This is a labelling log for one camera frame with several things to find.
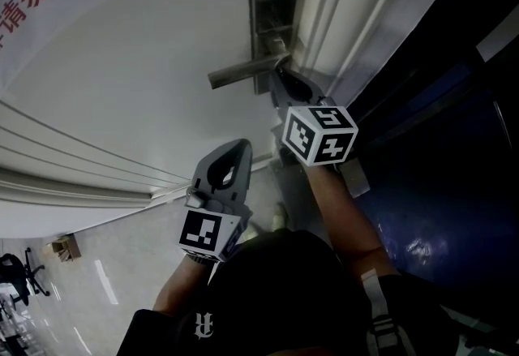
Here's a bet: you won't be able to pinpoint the silver door lever handle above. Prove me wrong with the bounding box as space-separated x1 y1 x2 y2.
207 54 294 90

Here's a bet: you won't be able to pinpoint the white door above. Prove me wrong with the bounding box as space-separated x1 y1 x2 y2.
0 0 325 242

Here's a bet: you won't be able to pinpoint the dark blue glossy panel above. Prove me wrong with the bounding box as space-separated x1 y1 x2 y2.
348 0 519 350

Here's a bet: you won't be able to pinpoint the grey shoulder strap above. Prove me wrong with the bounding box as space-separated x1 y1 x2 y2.
359 268 415 356

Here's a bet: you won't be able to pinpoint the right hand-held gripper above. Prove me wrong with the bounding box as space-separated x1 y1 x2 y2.
268 66 371 199

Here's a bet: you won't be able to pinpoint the person's right forearm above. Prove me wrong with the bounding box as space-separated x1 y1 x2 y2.
302 162 401 279

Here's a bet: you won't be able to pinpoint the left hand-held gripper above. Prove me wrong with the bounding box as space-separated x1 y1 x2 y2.
177 138 254 264

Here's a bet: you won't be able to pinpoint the white door frame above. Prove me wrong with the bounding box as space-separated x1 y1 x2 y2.
298 0 476 106

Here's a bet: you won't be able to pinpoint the silver door lock plate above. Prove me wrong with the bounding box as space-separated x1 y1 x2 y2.
247 0 302 96

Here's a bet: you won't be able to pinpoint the brown cardboard box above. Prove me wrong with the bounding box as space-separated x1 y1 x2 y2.
49 233 83 263

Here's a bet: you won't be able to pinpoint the black office chair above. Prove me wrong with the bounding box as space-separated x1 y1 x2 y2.
0 247 52 307

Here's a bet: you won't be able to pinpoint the person's left forearm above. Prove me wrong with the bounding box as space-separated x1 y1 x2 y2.
152 255 217 318

